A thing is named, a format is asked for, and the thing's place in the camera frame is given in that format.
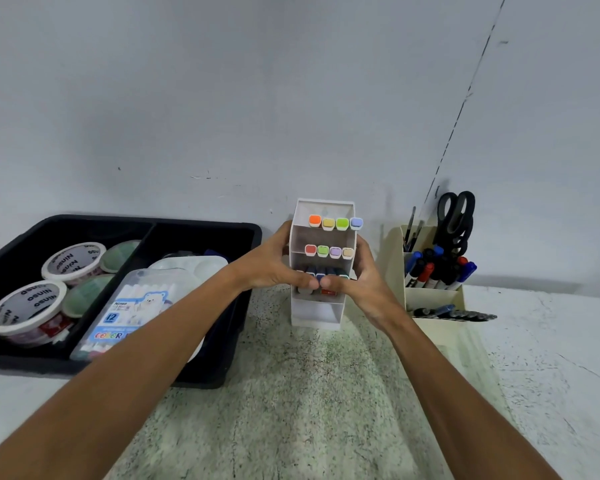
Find clear pack of coloured sticks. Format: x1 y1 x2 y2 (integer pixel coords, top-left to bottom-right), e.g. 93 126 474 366
69 268 193 363

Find blue pen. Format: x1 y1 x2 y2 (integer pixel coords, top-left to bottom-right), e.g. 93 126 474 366
413 304 456 318

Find person's left forearm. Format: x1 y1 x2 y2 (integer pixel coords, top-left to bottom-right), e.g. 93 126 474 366
0 265 247 480

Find green lid round tub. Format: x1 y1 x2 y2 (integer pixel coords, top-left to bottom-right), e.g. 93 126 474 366
61 273 117 320
99 239 142 275

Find set of coloured cap markers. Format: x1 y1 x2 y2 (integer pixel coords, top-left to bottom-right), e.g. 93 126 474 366
296 214 364 297

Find person's left hand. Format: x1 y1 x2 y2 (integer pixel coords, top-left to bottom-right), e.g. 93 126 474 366
228 221 321 296

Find white paint palette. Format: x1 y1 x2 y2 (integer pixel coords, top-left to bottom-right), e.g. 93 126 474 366
147 255 230 364

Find person's right forearm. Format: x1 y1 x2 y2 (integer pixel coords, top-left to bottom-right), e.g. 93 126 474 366
379 310 563 480

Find bunch of whiteboard markers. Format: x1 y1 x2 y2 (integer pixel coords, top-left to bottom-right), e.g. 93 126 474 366
404 245 479 291

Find white lid round tub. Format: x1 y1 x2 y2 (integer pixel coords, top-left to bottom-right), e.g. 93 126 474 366
41 242 107 288
0 280 74 349

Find black scissors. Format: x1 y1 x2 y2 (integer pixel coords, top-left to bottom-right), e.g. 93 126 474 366
436 191 476 257

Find white tiered marker holder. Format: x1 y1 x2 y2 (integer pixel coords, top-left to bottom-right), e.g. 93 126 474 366
289 198 357 330

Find beige desk organizer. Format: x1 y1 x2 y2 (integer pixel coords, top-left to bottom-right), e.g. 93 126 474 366
383 224 469 348

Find person's right hand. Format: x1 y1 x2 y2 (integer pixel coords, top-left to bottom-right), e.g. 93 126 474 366
321 235 406 332

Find black divided plastic tray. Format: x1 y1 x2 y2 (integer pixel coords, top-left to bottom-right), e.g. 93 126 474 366
0 214 264 391

